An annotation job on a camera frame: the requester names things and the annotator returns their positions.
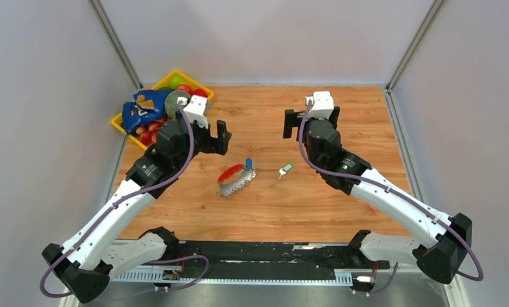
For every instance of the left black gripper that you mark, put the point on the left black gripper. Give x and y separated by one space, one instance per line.
212 144

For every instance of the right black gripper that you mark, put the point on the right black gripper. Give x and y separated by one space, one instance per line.
293 119

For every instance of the key with blue tag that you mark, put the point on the key with blue tag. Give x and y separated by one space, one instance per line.
249 163

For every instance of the metal key holder red handle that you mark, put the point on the metal key holder red handle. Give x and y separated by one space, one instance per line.
234 179

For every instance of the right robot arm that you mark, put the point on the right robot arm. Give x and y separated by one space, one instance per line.
438 244

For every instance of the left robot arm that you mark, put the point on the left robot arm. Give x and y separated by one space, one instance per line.
87 262

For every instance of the red tomato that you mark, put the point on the red tomato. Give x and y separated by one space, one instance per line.
199 92

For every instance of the key with green tag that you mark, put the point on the key with green tag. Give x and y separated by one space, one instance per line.
285 169

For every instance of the green melon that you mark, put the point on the green melon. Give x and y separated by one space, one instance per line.
171 102

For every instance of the red apple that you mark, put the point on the red apple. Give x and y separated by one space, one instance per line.
184 87

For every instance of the bunch of red cherries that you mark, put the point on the bunch of red cherries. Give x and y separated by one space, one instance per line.
147 134

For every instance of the green apple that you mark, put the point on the green apple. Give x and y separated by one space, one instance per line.
175 81

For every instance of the blue snack bag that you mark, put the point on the blue snack bag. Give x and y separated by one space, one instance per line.
148 106

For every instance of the yellow plastic bin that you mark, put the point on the yellow plastic bin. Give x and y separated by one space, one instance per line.
117 121

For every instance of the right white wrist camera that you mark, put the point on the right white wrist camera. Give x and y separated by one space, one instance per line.
321 105

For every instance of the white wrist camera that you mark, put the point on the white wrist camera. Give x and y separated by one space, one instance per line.
196 109
321 105

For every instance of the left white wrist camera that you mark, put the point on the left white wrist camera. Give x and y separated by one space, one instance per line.
196 109

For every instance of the right frame post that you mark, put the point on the right frame post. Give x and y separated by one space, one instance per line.
418 37

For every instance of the frame post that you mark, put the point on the frame post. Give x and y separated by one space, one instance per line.
103 18
418 37

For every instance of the left frame post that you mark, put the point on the left frame post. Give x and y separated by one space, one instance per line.
103 18

